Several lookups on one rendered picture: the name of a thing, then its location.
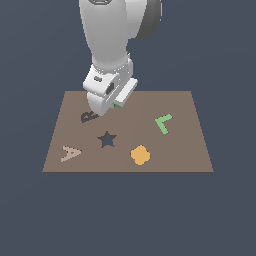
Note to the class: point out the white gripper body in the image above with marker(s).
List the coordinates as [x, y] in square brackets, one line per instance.
[126, 91]

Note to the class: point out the brown board mat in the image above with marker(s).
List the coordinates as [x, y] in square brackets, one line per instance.
[140, 113]

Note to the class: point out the dark letter R block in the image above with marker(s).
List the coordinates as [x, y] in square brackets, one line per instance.
[87, 117]

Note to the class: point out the green letter L block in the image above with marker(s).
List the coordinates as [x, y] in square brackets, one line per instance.
[163, 122]

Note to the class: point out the dark blue star block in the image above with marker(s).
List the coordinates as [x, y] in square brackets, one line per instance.
[107, 140]

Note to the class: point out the orange rounded cross block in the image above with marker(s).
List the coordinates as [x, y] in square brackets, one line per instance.
[140, 155]

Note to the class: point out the beige letter A block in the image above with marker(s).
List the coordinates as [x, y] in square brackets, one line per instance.
[70, 153]

